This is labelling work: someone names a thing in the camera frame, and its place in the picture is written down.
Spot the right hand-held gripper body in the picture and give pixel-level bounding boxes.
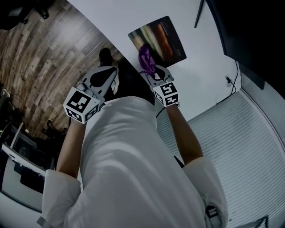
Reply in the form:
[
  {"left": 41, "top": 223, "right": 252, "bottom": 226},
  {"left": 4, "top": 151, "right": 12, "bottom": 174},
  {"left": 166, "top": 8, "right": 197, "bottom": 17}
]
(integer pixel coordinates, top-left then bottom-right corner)
[{"left": 139, "top": 65, "right": 180, "bottom": 108}]

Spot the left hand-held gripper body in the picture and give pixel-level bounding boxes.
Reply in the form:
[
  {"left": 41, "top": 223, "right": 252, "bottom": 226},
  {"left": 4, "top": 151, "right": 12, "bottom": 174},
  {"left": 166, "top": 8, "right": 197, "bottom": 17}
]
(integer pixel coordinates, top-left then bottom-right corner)
[{"left": 63, "top": 66, "right": 118, "bottom": 124}]

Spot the purple cloth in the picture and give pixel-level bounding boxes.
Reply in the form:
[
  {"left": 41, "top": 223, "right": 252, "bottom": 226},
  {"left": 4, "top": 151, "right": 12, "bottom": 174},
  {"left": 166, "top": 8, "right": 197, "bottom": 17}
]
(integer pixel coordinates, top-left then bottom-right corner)
[{"left": 137, "top": 43, "right": 157, "bottom": 75}]

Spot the dark printed mouse pad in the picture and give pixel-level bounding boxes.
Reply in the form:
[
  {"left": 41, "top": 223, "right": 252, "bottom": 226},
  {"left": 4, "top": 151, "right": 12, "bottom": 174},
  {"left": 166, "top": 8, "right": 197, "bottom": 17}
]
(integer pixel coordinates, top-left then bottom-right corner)
[{"left": 128, "top": 16, "right": 187, "bottom": 69}]

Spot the person's right forearm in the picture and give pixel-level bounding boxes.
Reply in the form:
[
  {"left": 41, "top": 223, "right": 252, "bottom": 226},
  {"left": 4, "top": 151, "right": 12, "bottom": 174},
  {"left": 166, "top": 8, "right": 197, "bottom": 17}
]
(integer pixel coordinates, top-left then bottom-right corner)
[{"left": 166, "top": 104, "right": 204, "bottom": 169}]

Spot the person's left forearm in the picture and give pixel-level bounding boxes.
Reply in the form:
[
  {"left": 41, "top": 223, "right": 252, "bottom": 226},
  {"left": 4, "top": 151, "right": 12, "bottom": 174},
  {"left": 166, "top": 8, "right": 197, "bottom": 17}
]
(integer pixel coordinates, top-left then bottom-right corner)
[{"left": 55, "top": 118, "right": 86, "bottom": 179}]

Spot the person's right leg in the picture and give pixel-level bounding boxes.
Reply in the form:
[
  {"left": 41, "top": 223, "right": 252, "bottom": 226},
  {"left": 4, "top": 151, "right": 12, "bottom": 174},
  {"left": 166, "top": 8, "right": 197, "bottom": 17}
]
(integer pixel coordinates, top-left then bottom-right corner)
[{"left": 117, "top": 59, "right": 156, "bottom": 105}]

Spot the person's leg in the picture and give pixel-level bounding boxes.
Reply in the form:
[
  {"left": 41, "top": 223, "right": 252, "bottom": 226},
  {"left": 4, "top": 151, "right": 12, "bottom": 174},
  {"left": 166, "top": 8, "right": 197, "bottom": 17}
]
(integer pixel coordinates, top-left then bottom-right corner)
[
  {"left": 117, "top": 59, "right": 156, "bottom": 105},
  {"left": 98, "top": 47, "right": 118, "bottom": 101}
]

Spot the person's left leg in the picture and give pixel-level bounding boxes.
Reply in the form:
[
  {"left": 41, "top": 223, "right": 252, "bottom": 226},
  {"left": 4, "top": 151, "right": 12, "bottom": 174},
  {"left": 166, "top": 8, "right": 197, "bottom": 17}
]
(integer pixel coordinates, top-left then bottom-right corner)
[{"left": 98, "top": 47, "right": 118, "bottom": 101}]

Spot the person's white shirt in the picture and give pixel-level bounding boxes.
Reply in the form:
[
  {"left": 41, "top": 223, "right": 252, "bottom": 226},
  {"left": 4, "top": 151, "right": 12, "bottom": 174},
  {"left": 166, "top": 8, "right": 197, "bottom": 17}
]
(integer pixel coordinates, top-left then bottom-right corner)
[{"left": 43, "top": 95, "right": 230, "bottom": 228}]

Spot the white side table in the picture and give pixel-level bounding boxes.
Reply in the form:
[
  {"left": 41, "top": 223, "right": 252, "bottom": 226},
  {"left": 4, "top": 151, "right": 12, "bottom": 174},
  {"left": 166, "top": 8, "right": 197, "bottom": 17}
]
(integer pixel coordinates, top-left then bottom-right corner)
[{"left": 0, "top": 142, "right": 47, "bottom": 212}]

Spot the black monitor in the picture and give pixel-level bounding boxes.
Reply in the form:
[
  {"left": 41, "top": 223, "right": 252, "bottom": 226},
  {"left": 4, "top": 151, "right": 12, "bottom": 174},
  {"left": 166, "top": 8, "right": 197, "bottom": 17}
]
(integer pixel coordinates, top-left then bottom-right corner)
[{"left": 194, "top": 0, "right": 285, "bottom": 101}]

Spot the black harness buckle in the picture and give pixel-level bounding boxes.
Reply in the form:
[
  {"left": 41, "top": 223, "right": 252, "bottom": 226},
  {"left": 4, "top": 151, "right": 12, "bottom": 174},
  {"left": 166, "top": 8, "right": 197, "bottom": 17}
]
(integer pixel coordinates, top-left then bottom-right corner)
[{"left": 206, "top": 204, "right": 218, "bottom": 220}]

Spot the thin black cable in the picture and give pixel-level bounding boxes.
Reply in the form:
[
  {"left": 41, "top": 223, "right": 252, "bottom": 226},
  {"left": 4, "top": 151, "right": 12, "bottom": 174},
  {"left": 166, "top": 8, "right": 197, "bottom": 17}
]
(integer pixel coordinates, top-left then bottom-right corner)
[{"left": 217, "top": 60, "right": 240, "bottom": 105}]

